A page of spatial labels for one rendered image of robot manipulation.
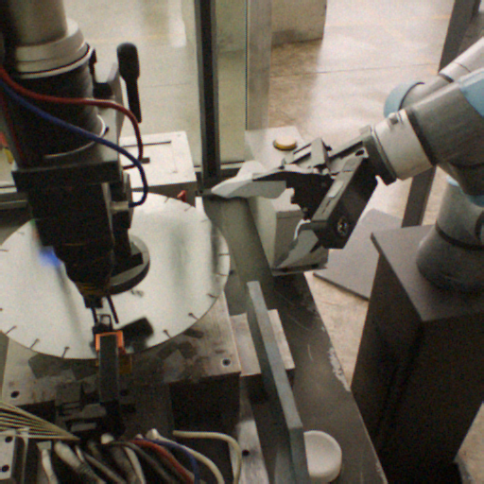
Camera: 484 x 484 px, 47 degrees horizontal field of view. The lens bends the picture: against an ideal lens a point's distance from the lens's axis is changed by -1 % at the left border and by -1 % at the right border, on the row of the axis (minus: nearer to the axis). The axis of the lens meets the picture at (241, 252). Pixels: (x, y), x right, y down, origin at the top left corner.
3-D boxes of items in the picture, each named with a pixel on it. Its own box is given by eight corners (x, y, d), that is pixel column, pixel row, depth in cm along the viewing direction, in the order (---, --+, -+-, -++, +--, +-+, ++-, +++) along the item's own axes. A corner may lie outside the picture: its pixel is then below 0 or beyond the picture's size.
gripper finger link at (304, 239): (294, 250, 82) (321, 201, 76) (296, 278, 77) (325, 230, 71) (274, 244, 81) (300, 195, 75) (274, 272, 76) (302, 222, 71)
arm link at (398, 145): (438, 179, 64) (409, 125, 60) (400, 196, 66) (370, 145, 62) (423, 145, 70) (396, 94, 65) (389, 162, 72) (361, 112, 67)
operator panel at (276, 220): (243, 190, 125) (243, 129, 115) (291, 184, 126) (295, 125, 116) (272, 276, 104) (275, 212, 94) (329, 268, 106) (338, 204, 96)
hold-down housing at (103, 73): (100, 208, 66) (64, 38, 53) (140, 206, 66) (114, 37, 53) (92, 238, 62) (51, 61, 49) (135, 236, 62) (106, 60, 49)
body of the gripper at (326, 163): (308, 196, 77) (389, 155, 73) (313, 236, 71) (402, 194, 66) (279, 156, 73) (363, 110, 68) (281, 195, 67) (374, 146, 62)
